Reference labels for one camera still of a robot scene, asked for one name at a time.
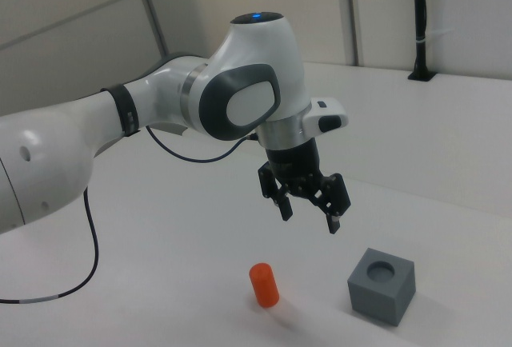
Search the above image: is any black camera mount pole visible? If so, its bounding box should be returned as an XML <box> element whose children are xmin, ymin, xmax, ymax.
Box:
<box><xmin>407</xmin><ymin>0</ymin><xmax>437</xmax><ymax>82</ymax></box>

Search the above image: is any black cable strap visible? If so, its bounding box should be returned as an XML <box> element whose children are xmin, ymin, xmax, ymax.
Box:
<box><xmin>99</xmin><ymin>82</ymin><xmax>142</xmax><ymax>137</ymax></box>

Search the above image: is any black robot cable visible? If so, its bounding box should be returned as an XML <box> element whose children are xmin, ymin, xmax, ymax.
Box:
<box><xmin>0</xmin><ymin>125</ymin><xmax>259</xmax><ymax>305</ymax></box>

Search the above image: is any grey metal partition post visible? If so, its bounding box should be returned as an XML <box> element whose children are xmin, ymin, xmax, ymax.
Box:
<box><xmin>342</xmin><ymin>0</ymin><xmax>362</xmax><ymax>66</ymax></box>

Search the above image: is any grey block with round hole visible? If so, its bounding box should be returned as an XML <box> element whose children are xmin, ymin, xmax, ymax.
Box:
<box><xmin>346</xmin><ymin>248</ymin><xmax>417</xmax><ymax>327</ymax></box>

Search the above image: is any orange cylinder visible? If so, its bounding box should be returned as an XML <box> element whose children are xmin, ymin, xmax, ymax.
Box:
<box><xmin>248</xmin><ymin>261</ymin><xmax>280</xmax><ymax>308</ymax></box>

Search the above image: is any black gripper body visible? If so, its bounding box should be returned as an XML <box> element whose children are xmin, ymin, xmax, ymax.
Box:
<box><xmin>264</xmin><ymin>138</ymin><xmax>329</xmax><ymax>202</ymax></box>

